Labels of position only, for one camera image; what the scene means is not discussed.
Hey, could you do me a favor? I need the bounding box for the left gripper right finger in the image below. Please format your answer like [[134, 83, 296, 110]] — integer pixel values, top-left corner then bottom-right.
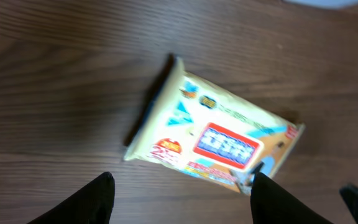
[[250, 172, 329, 224]]

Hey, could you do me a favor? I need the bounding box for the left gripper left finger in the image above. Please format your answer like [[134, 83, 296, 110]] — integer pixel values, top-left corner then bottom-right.
[[29, 172, 115, 224]]

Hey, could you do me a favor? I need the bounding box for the yellow snack chip bag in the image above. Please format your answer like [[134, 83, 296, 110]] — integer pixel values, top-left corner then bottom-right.
[[124, 57, 305, 195]]

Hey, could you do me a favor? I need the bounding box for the white barcode scanner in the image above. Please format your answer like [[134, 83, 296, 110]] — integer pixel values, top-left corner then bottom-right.
[[284, 0, 358, 9]]

